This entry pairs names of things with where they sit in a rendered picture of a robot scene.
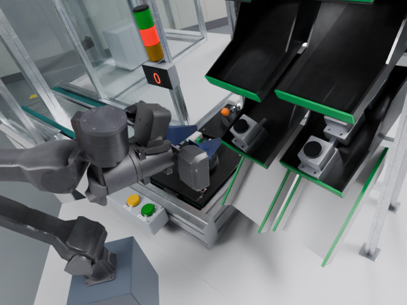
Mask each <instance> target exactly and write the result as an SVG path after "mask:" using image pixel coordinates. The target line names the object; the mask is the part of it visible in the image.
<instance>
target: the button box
mask: <svg viewBox="0 0 407 305"><path fill-rule="evenodd" d="M133 194H137V195H138V196H139V198H140V202H139V203H138V204H137V205H135V206H129V205H128V203H127V198H129V196H131V195H133ZM107 197H108V199H109V201H110V202H111V204H112V205H113V207H114V208H116V209H117V210H118V211H120V212H121V213H123V214H124V215H126V216H127V217H128V218H130V219H132V220H133V221H134V222H136V223H137V224H138V225H140V226H142V227H143V228H144V229H146V230H147V231H148V232H150V233H151V234H153V235H156V233H157V232H158V231H159V230H160V229H161V228H162V227H163V226H164V225H165V224H166V223H167V221H168V220H169V219H170V218H169V216H168V214H167V212H166V210H165V208H164V207H163V206H161V205H159V204H158V203H156V202H154V201H152V200H151V199H149V198H148V197H146V196H144V195H143V194H141V193H140V192H137V191H136V190H134V189H133V188H131V187H129V186H128V187H126V188H124V189H121V190H119V191H116V192H114V193H112V194H110V195H108V196H107ZM147 203H151V204H153V205H154V207H155V211H154V212H153V213H152V214H151V215H149V216H144V215H143V214H142V212H141V209H142V207H143V206H144V205H146V204H147Z"/></svg>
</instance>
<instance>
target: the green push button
mask: <svg viewBox="0 0 407 305"><path fill-rule="evenodd" d="M154 211H155V207H154V205H153V204H151V203H147V204H146V205H144V206H143V207H142V209H141V212H142V214H143V215H144V216H149V215H151V214H152V213H153V212H154Z"/></svg>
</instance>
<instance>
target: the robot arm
mask: <svg viewBox="0 0 407 305"><path fill-rule="evenodd" d="M127 120H129V121H130V122H132V123H133V125H132V128H134V136H133V137H131V138H128V122H127ZM70 121H71V126H72V128H73V131H74V133H75V136H76V137H75V138H74V139H71V140H70V139H61V140H52V141H48V142H44V143H42V144H40V145H37V146H35V147H32V148H27V149H15V148H0V181H6V182H26V183H31V184H32V185H33V186H34V187H35V188H37V189H38V190H40V191H44V192H52V193H55V194H69V193H72V192H73V191H74V190H75V189H76V188H77V187H78V184H79V182H80V181H81V179H82V177H83V175H84V173H85V171H86V169H87V167H88V165H89V164H90V165H89V167H88V169H87V178H88V188H87V190H86V191H85V195H86V197H87V198H88V200H89V202H90V203H97V204H99V205H101V206H106V205H107V197H106V196H107V195H110V194H112V193H114V192H116V191H119V190H121V189H124V188H126V187H128V186H130V185H133V184H135V183H137V182H139V181H141V182H142V183H143V184H144V185H147V184H149V183H150V177H151V176H153V175H155V174H158V173H160V172H162V171H163V172H164V173H166V175H169V174H171V173H173V170H172V166H173V165H175V164H176V165H178V166H179V177H180V179H181V180H182V181H183V182H184V183H186V184H187V185H188V186H189V187H190V188H192V189H193V190H195V191H200V190H201V189H204V188H206V187H207V186H209V185H210V176H209V159H210V158H211V157H212V155H213V154H214V153H215V151H216V150H217V149H218V147H219V146H220V144H221V138H216V139H211V140H207V141H205V142H201V143H195V142H193V141H192V140H190V139H188V142H189V145H187V146H184V147H182V148H181V149H179V148H177V147H176V145H178V144H180V143H181V142H182V141H184V140H185V139H187V138H188V137H190V136H191V135H192V134H194V133H195V132H196V131H197V125H174V126H171V125H169V124H170V122H171V112H170V110H168V109H166V108H165V107H162V106H160V104H158V103H146V102H144V101H143V100H140V101H139V102H136V103H135V104H132V105H130V106H129V107H126V108H125V110H124V111H123V110H122V109H120V108H118V107H115V106H112V105H106V106H104V107H95V108H92V109H90V110H88V111H86V112H83V111H77V112H76V113H75V114H74V116H73V117H72V118H71V120H70ZM0 226H1V227H3V228H6V229H9V230H11V231H15V232H17V233H20V234H23V235H26V236H28V237H31V238H34V239H37V240H39V241H43V242H44V243H48V244H50V245H52V246H53V247H54V249H55V250H56V252H57V253H58V254H59V256H60V257H61V258H62V259H64V260H66V261H67V264H66V266H65V269H64V271H65V272H67V273H69V274H70V275H83V276H84V277H85V286H86V287H88V286H94V285H97V284H101V283H106V282H109V281H113V280H114V278H115V270H116V267H117V258H116V256H117V254H116V253H115V252H114V253H112V252H111V250H108V249H107V248H106V247H105V246H104V243H105V240H106V238H107V235H108V234H107V231H106V230H105V226H103V225H102V224H101V223H99V222H98V221H93V220H90V219H88V218H86V217H84V216H78V217H77V219H74V220H62V219H60V218H57V217H55V216H52V215H50V214H47V213H45V212H42V211H39V210H37V209H35V208H32V207H29V206H27V205H24V204H22V203H20V202H16V201H14V200H12V199H9V198H7V197H4V196H2V195H0Z"/></svg>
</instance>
